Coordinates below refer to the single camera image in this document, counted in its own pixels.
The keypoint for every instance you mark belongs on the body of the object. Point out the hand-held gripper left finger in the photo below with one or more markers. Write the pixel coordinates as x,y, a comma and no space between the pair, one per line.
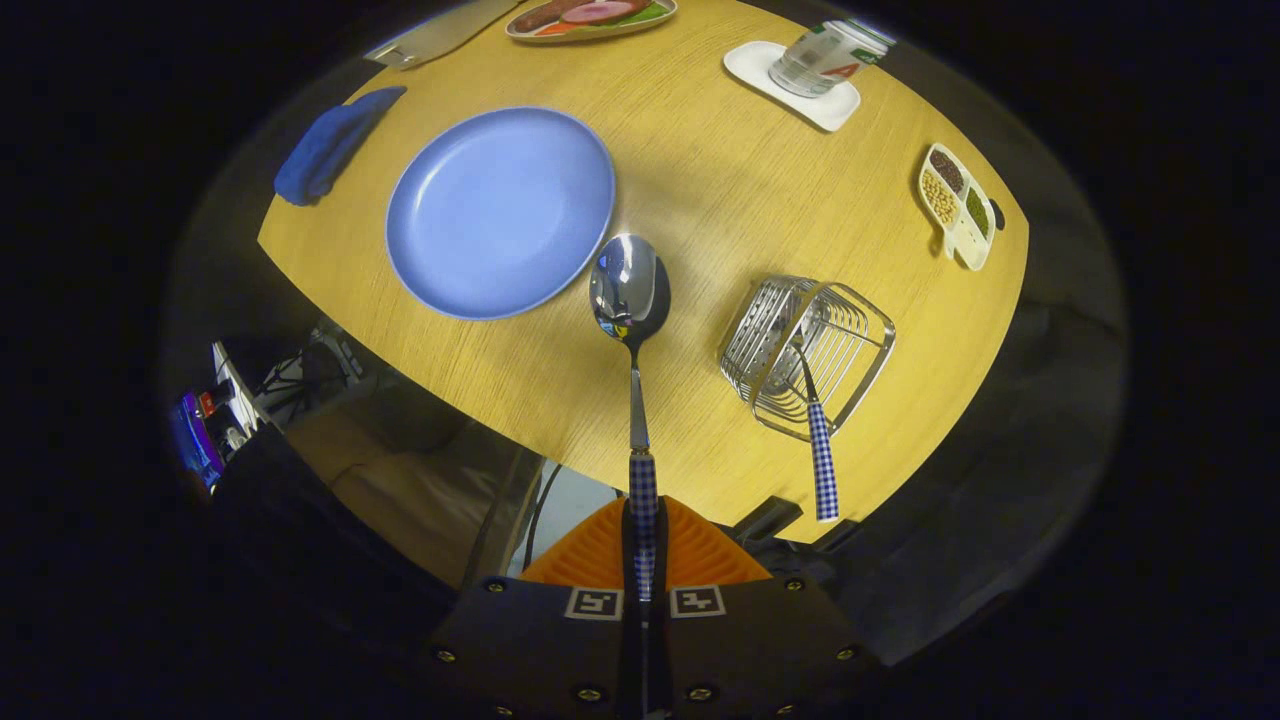
530,645

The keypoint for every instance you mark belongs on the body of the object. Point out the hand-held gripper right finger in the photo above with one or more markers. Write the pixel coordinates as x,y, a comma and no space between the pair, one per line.
760,645

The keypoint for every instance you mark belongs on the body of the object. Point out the black clamp device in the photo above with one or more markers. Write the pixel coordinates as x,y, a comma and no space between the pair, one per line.
765,520

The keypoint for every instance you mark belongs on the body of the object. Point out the white power strip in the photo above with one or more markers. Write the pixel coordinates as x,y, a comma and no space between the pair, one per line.
238,395

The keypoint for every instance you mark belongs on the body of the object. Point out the lit display screen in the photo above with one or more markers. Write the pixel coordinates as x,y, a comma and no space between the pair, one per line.
195,445

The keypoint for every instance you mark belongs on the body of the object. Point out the red and black plug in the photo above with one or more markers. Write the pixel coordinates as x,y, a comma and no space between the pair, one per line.
215,400

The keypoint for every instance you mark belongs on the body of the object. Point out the blue plate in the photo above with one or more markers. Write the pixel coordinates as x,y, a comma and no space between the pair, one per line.
500,210

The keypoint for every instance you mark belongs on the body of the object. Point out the white divided dish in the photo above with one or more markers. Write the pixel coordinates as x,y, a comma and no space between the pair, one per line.
975,250

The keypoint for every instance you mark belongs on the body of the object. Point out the portion of yellow soybeans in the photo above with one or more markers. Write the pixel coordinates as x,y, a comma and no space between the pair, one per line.
938,198

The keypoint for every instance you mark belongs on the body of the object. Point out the portion of green beans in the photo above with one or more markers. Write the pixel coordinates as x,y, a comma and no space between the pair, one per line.
977,212

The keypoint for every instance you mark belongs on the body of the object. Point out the portion of dark red beans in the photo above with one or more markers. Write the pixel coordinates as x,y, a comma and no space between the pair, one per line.
947,171

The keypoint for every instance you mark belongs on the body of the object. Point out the blue folded towel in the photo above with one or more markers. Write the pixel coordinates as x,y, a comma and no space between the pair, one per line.
330,145

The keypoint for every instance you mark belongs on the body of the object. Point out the white coaster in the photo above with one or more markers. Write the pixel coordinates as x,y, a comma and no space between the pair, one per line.
750,65

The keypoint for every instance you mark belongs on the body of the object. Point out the white bottle with green cap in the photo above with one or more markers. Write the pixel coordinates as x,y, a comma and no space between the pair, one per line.
825,60

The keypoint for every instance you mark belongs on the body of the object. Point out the red tomato slice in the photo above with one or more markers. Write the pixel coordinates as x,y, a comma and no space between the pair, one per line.
555,29

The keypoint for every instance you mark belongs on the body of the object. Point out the white toaster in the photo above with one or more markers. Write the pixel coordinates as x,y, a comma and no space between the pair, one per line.
440,35

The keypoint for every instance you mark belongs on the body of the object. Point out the beige oval food plate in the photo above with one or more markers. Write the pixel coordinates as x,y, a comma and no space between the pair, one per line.
600,32

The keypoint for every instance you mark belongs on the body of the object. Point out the large brown meat piece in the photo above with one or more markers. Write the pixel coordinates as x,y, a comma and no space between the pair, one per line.
545,15

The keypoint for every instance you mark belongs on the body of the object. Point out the pink ham slice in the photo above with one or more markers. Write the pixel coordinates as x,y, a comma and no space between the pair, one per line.
600,10

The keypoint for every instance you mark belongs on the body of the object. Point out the green lettuce leaf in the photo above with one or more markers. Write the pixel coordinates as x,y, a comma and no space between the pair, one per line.
650,12

